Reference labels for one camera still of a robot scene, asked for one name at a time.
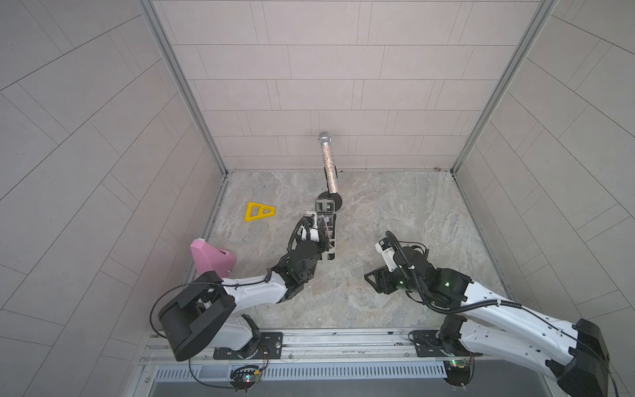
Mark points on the aluminium corner profile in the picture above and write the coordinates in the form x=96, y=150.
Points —
x=532, y=32
x=166, y=49

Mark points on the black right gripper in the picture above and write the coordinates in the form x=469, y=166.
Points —
x=382, y=274

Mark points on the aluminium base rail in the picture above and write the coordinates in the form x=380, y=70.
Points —
x=383, y=345

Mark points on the left circuit board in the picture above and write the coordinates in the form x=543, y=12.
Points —
x=243, y=378

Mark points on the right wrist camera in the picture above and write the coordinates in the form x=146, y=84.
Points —
x=386, y=249

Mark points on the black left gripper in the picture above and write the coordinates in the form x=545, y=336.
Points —
x=322, y=245

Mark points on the aluminium corner profile right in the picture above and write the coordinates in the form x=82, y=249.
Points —
x=532, y=32

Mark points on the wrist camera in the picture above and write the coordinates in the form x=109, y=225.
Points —
x=386, y=249
x=311, y=228

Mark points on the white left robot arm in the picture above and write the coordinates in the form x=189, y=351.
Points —
x=209, y=312

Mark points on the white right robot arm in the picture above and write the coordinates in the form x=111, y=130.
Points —
x=478, y=321

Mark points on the white vent grille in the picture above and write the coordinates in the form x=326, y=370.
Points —
x=310, y=371

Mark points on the aluminium corner profile left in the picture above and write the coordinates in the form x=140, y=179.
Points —
x=166, y=49

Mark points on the glitter silver microphone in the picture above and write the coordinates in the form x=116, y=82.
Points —
x=328, y=162

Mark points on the pink plastic block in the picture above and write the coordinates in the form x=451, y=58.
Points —
x=209, y=258

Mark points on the yellow triangle plastic piece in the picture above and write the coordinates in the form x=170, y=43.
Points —
x=258, y=211

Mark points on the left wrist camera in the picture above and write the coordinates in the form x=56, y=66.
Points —
x=311, y=228

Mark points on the right circuit board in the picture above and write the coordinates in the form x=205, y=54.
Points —
x=457, y=369

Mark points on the circuit board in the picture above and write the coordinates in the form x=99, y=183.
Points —
x=243, y=378
x=457, y=369

